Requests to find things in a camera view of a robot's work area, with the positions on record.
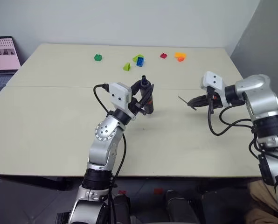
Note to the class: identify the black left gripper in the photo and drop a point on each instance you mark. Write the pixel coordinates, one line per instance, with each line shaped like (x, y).
(137, 106)

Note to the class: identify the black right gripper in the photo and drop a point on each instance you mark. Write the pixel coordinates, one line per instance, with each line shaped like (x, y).
(216, 103)

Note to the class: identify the thin metal screwdriver bit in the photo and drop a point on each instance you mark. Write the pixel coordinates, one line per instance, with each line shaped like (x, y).
(182, 99)

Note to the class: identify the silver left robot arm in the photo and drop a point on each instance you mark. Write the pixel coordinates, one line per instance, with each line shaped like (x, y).
(102, 149)

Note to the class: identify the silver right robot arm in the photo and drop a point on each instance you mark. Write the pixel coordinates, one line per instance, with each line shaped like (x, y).
(265, 102)

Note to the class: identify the lime green wedge block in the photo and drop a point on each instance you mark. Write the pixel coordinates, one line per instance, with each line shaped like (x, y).
(127, 67)

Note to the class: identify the blue toy block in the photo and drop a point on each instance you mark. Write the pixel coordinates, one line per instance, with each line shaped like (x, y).
(140, 61)

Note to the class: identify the lime green toy block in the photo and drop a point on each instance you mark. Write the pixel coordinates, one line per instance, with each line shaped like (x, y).
(137, 57)

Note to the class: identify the red toy block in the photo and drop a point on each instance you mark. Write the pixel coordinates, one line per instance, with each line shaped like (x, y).
(163, 55)

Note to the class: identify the small orange toy block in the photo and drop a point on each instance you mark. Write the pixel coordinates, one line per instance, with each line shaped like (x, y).
(180, 59)

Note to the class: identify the yellow-orange flat toy block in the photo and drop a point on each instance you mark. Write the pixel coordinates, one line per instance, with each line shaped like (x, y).
(179, 55)

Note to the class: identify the dark green toy block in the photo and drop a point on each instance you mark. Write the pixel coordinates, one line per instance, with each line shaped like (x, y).
(98, 57)

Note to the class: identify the dark rounded shape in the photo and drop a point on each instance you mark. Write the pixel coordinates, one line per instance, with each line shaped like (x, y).
(122, 208)
(181, 207)

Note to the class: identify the tan brown cloth bundle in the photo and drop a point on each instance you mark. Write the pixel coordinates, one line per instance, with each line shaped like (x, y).
(260, 203)

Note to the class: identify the open laptop with pink screen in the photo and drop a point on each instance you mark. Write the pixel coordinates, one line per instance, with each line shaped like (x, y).
(2, 53)

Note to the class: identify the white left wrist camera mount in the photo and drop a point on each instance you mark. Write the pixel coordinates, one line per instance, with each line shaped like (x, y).
(118, 94)

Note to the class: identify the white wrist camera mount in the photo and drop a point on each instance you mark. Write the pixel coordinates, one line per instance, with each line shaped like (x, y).
(118, 94)
(212, 78)

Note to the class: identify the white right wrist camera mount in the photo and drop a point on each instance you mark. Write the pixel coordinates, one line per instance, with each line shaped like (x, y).
(212, 78)

